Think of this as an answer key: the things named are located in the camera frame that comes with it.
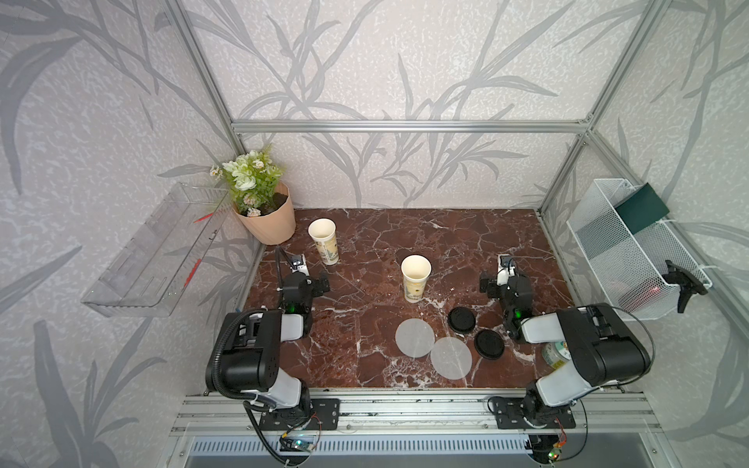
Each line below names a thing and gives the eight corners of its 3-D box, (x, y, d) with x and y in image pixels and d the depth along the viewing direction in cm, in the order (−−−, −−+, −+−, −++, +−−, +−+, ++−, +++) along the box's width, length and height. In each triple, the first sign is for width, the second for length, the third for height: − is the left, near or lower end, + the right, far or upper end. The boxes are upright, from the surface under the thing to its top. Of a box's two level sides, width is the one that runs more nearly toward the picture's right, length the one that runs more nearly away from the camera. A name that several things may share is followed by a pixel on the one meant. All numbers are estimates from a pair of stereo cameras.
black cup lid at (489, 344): (476, 359, 85) (478, 356, 83) (471, 331, 90) (473, 329, 88) (505, 359, 85) (508, 356, 83) (499, 332, 90) (501, 329, 88)
